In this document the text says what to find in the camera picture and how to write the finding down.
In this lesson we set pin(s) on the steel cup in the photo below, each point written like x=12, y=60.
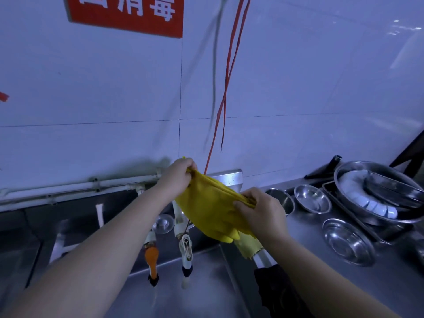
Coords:
x=285, y=198

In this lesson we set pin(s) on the stainless steel sink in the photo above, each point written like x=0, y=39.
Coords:
x=16, y=261
x=205, y=288

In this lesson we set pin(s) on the medium steel bowl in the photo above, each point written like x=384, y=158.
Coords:
x=347, y=243

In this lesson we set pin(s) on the person's right forearm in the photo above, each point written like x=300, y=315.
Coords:
x=324, y=284

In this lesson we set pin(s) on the large steel basin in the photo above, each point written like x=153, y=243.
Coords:
x=364, y=167

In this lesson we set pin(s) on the person's right hand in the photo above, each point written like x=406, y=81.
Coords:
x=265, y=218

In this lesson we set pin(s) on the red wall sign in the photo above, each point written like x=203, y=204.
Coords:
x=99, y=16

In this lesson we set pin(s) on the person's left forearm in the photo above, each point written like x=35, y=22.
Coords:
x=92, y=261

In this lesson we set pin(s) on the stack of white dishes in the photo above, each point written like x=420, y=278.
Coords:
x=351, y=185

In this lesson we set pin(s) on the shiny steel mixing bowl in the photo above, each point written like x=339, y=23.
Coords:
x=391, y=192

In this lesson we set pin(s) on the white plastic squeegee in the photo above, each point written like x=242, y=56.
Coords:
x=100, y=215

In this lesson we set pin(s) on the person's left hand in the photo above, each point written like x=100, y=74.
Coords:
x=175, y=178

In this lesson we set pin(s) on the yellow woven cloth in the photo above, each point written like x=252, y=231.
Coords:
x=248, y=245

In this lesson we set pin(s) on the rectangular metal tray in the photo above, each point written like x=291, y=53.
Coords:
x=384, y=233

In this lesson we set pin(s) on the dark cleaning cloth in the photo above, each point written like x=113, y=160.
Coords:
x=275, y=294

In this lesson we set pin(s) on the small steel bowl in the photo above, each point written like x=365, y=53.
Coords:
x=313, y=198

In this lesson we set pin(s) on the white plastic faucet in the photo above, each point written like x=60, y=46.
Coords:
x=185, y=248

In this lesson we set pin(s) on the white wall water pipe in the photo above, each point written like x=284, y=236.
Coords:
x=66, y=188

